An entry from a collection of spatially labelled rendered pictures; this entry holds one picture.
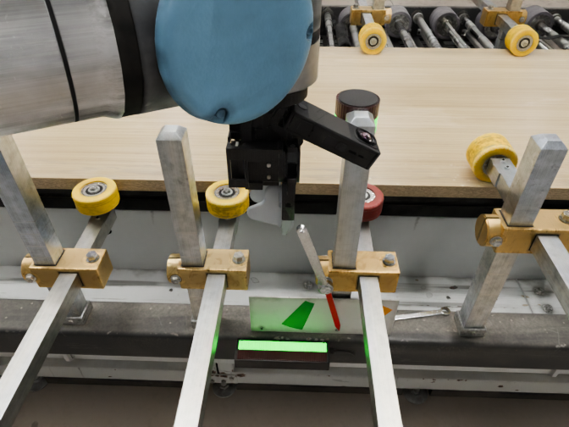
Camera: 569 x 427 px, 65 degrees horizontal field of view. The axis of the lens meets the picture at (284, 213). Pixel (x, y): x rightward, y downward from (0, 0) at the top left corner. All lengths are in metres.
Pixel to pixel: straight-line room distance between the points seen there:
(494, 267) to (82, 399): 1.35
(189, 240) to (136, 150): 0.35
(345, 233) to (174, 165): 0.27
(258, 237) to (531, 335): 0.57
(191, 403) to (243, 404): 0.96
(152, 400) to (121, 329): 0.75
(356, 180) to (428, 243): 0.44
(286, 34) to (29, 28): 0.12
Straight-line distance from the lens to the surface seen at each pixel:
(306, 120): 0.47
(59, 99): 0.23
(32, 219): 0.78
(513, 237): 0.74
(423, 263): 1.08
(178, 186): 0.65
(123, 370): 1.53
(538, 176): 0.69
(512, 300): 1.13
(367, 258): 0.76
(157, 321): 0.91
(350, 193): 0.64
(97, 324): 0.94
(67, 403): 1.73
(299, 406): 1.57
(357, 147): 0.49
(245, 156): 0.49
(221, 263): 0.75
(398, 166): 0.93
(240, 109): 0.24
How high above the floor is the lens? 1.41
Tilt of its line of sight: 40 degrees down
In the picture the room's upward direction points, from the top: straight up
